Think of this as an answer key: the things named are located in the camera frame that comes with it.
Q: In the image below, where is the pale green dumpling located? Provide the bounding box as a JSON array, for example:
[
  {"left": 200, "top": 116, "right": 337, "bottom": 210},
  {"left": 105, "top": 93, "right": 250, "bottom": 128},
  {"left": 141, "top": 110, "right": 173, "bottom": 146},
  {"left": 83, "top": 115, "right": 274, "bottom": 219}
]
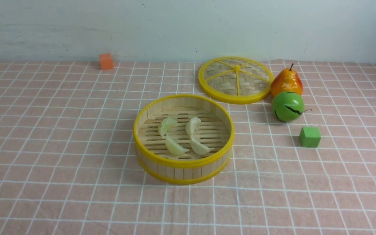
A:
[{"left": 158, "top": 117, "right": 178, "bottom": 139}]

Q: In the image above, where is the white dumpling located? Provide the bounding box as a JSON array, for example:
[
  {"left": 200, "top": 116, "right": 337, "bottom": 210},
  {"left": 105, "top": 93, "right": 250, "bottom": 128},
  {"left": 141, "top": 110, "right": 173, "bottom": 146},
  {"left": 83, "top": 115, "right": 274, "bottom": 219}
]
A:
[{"left": 190, "top": 136, "right": 214, "bottom": 156}]

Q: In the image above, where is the yellow-rimmed bamboo steamer tray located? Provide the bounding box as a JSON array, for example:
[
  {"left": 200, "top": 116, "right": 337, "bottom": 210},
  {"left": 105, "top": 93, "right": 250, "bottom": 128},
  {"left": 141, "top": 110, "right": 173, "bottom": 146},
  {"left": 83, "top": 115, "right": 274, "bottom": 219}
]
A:
[{"left": 133, "top": 94, "right": 235, "bottom": 185}]

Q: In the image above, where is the yellow woven steamer lid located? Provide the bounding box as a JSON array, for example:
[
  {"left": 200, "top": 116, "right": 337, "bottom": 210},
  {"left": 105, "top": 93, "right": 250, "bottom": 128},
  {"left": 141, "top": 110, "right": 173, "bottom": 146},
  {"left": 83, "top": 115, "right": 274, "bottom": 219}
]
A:
[{"left": 197, "top": 56, "right": 274, "bottom": 105}]

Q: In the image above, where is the orange foam cube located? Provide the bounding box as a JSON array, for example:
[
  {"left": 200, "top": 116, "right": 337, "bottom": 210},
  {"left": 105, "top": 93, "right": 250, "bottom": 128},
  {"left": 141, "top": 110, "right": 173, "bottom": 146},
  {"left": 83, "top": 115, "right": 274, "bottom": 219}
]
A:
[{"left": 99, "top": 53, "right": 114, "bottom": 71}]

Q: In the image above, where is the green toy apple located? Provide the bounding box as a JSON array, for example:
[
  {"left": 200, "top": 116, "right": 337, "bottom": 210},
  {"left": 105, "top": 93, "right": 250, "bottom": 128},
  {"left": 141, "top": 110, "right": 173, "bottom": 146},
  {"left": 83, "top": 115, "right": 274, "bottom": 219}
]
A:
[{"left": 271, "top": 91, "right": 312, "bottom": 122}]

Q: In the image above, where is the orange yellow toy pear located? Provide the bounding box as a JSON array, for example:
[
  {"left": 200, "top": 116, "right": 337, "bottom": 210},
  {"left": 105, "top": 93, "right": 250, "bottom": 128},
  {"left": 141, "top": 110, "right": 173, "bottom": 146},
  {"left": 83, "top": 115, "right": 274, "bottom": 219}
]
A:
[{"left": 270, "top": 63, "right": 303, "bottom": 97}]

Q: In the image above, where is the green foam cube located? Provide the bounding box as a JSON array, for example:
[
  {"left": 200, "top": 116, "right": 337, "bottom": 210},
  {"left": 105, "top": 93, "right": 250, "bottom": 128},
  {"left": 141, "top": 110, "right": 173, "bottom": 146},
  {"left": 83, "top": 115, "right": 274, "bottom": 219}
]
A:
[{"left": 299, "top": 126, "right": 321, "bottom": 148}]

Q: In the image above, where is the pink checked tablecloth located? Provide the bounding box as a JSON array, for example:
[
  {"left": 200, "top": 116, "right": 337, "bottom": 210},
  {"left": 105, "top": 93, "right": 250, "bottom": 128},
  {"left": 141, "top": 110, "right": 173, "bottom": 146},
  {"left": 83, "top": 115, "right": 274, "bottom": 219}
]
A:
[{"left": 0, "top": 61, "right": 376, "bottom": 235}]

